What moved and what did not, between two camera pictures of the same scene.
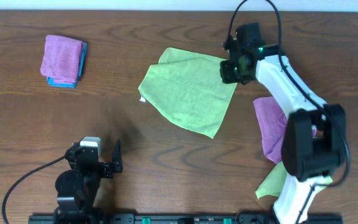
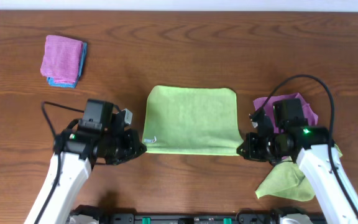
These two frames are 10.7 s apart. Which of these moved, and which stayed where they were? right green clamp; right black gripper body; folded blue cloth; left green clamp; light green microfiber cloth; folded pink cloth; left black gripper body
Moved: left black gripper body; light green microfiber cloth; right black gripper body
Stayed: folded blue cloth; right green clamp; left green clamp; folded pink cloth
